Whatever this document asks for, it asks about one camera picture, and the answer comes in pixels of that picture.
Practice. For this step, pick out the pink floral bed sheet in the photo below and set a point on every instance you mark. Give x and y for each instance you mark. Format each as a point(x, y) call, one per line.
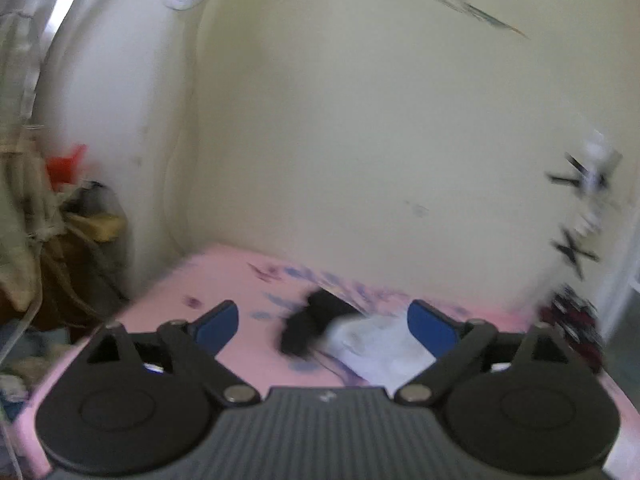
point(267, 290)

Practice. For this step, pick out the white small garment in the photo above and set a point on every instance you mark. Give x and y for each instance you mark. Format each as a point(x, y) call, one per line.
point(379, 349)

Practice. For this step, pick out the black small garment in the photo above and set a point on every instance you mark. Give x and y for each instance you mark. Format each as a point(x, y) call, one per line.
point(306, 326)

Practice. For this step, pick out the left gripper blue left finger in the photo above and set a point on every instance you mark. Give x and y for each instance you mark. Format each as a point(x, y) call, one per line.
point(193, 347)

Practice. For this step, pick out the grey window curtain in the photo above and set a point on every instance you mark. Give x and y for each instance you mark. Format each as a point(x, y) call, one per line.
point(22, 85)

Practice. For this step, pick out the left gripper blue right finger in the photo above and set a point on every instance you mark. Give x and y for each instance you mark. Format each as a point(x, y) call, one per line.
point(456, 346)

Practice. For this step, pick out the red black patterned clothes pile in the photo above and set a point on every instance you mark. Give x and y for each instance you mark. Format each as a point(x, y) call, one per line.
point(576, 320)

